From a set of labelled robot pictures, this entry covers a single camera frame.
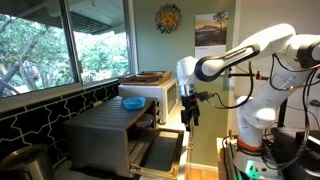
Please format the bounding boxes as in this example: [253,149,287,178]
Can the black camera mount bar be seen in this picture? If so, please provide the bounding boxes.
[227,66,270,82]

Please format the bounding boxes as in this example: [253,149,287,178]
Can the black upright pole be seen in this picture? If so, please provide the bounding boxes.
[277,99,289,129]

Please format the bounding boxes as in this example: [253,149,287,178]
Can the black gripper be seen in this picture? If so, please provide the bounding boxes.
[180,95,201,132]

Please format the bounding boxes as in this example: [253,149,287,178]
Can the gray robot cart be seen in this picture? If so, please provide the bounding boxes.
[216,127,320,180]

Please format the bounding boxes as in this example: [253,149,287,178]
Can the colourful sun wall ornament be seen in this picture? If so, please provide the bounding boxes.
[154,3,183,35]

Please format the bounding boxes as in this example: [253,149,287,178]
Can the white microwave oven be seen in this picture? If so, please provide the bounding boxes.
[117,78,180,125]

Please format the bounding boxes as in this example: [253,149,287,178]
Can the toaster oven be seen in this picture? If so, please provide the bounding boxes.
[129,127,186,180]

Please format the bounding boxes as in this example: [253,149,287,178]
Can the steel cooking pot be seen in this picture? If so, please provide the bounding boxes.
[0,143,56,180]

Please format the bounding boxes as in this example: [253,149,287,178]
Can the wooden tray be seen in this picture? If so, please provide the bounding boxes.
[118,70,173,87]

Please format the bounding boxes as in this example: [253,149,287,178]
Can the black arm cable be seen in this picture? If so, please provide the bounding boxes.
[199,61,256,111]

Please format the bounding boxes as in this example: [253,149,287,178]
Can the landscape wall calendar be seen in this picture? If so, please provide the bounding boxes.
[194,11,230,61]

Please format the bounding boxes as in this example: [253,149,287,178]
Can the green garden trees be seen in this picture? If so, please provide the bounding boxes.
[0,13,131,98]

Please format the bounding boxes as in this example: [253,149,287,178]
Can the blue plastic plate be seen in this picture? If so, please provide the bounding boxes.
[122,96,147,111]

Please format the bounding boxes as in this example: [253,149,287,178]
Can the white window frame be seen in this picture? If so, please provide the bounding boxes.
[0,0,140,104]

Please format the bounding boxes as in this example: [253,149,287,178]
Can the silver toaster oven body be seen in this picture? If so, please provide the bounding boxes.
[63,95,160,178]

